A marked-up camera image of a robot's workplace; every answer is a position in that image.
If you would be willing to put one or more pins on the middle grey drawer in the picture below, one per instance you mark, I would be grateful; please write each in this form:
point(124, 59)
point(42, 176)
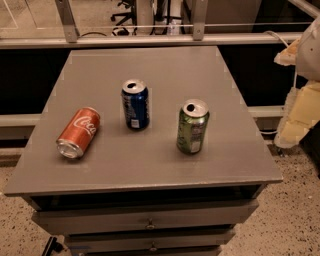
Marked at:
point(135, 241)

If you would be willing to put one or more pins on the blue Pepsi can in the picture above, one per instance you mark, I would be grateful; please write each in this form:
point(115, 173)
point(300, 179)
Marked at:
point(135, 99)

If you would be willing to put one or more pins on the green soda can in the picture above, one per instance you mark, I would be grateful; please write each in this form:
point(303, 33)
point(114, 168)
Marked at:
point(193, 119)

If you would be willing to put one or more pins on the metal railing frame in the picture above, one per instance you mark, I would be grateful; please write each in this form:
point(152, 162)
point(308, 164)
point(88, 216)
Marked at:
point(36, 24)

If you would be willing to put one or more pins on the black office chair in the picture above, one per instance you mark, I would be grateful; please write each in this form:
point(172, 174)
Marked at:
point(125, 23)

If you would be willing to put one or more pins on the top grey drawer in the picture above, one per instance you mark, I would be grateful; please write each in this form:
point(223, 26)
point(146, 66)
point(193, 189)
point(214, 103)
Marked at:
point(151, 217)

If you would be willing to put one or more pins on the bottom grey drawer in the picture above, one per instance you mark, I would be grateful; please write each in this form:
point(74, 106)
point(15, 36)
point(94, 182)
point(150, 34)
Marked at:
point(191, 251)

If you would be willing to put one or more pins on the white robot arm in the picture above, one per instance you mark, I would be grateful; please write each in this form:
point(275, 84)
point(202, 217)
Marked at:
point(304, 54)

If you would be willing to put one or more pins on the grey drawer cabinet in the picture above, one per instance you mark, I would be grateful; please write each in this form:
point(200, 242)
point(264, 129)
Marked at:
point(123, 167)

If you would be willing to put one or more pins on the grey drawer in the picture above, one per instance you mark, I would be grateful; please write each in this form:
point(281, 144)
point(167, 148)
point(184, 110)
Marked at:
point(191, 251)
point(135, 241)
point(151, 217)

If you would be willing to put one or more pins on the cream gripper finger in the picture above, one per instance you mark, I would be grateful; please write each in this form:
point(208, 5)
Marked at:
point(301, 113)

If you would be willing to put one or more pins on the red Coca-Cola can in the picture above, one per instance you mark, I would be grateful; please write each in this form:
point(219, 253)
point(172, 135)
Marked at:
point(79, 132)

